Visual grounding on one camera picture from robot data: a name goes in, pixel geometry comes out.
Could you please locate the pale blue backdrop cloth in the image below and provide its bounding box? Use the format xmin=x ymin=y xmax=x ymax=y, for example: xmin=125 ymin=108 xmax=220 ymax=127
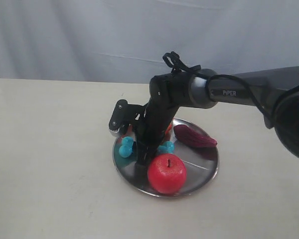
xmin=0 ymin=0 xmax=299 ymax=83

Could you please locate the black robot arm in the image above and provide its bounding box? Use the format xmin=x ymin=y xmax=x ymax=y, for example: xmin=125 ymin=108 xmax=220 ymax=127
xmin=136 ymin=66 xmax=299 ymax=163

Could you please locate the purple toy sweet potato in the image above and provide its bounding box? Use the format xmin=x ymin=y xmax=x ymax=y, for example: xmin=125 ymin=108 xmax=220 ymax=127
xmin=173 ymin=124 xmax=217 ymax=148

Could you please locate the orange toy pumpkin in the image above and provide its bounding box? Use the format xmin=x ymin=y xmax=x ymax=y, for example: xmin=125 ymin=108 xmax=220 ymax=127
xmin=125 ymin=123 xmax=172 ymax=136

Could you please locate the round steel divided plate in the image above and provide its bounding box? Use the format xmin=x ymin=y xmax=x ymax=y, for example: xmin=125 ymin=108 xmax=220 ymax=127
xmin=112 ymin=118 xmax=219 ymax=198

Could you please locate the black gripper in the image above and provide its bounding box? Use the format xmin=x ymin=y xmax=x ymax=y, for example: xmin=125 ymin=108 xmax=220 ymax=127
xmin=136 ymin=72 xmax=192 ymax=165

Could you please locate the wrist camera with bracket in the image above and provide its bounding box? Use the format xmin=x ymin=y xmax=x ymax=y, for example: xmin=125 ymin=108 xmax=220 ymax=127
xmin=108 ymin=99 xmax=147 ymax=137

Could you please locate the red toy apple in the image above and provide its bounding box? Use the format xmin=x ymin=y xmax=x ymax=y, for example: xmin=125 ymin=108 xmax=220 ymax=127
xmin=147 ymin=153 xmax=187 ymax=195

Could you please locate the turquoise toy bone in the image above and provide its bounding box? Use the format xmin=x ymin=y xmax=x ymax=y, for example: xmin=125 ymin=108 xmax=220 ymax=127
xmin=119 ymin=136 xmax=175 ymax=158

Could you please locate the black cable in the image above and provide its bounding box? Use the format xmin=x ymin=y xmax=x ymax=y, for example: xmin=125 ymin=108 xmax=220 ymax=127
xmin=162 ymin=51 xmax=272 ymax=118

